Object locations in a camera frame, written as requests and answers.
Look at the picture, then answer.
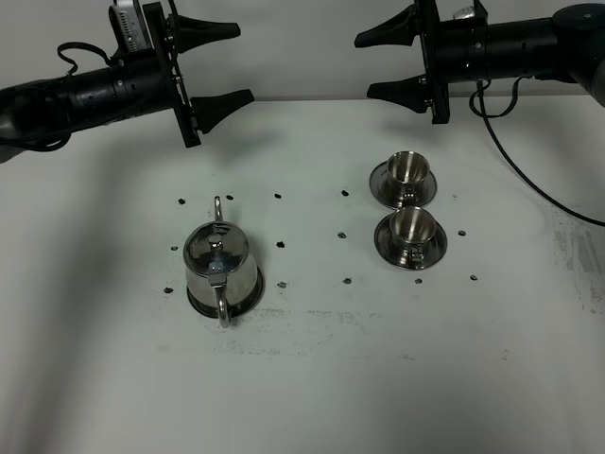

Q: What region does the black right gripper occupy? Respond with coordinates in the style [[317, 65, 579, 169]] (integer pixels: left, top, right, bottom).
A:
[[354, 0, 449, 124]]

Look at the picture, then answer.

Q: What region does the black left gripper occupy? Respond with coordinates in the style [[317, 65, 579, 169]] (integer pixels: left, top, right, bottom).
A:
[[143, 1, 254, 148]]

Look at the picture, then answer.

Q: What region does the stainless steel teapot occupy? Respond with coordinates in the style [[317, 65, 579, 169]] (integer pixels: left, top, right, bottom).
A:
[[182, 196, 260, 328]]

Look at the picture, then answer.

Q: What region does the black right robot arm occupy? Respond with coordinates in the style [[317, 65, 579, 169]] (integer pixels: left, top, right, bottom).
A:
[[354, 1, 604, 124]]

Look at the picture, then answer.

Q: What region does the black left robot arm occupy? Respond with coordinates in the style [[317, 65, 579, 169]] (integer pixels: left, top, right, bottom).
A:
[[1, 1, 254, 162]]

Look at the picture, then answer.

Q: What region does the far stainless steel teacup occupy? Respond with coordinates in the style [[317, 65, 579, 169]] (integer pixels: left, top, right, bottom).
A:
[[387, 151, 430, 200]]

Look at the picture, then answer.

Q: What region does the stainless steel teacup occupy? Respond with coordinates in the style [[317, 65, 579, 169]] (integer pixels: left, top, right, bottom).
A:
[[387, 151, 430, 200], [389, 206, 437, 263]]

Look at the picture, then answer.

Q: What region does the far stainless steel saucer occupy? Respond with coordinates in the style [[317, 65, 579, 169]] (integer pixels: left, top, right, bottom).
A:
[[369, 162, 438, 209]]

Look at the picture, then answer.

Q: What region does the stainless steel saucer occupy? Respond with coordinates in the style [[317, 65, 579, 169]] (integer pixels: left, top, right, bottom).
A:
[[369, 162, 438, 209], [373, 217, 447, 271]]

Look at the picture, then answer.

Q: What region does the near stainless steel teacup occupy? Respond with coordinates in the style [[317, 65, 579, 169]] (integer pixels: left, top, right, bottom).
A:
[[389, 206, 437, 263]]

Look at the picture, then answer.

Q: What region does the near stainless steel saucer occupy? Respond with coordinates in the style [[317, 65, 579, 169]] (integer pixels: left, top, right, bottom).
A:
[[373, 217, 447, 271]]

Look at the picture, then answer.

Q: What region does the steel teapot coaster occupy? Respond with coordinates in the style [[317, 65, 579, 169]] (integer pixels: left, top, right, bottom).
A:
[[186, 269, 265, 319]]

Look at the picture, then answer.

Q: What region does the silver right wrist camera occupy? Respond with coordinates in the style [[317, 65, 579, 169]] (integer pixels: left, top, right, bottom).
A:
[[453, 0, 488, 20]]

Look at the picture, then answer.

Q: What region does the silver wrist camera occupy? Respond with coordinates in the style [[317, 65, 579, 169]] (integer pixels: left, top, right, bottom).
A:
[[109, 0, 151, 55], [453, 0, 488, 20]]

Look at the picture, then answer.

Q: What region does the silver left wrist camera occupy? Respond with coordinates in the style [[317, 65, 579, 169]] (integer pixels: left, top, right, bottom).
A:
[[109, 0, 151, 55]]

